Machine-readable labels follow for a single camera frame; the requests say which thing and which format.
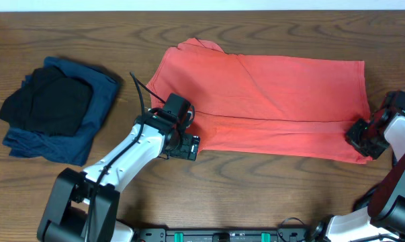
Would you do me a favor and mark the coral red t-shirt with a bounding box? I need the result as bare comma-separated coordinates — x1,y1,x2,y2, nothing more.
148,38,370,164

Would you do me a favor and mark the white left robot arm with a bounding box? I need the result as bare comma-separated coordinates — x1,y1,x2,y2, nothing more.
37,109,200,241

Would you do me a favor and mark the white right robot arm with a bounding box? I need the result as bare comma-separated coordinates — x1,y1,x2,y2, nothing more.
314,91,405,241

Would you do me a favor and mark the folded black garment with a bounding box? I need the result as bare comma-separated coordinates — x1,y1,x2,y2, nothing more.
0,67,93,136

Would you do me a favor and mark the folded navy blue garment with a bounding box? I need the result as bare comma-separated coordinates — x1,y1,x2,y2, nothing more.
3,56,119,166

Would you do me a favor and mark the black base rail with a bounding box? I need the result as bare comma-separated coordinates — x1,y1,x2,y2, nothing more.
121,216,327,242

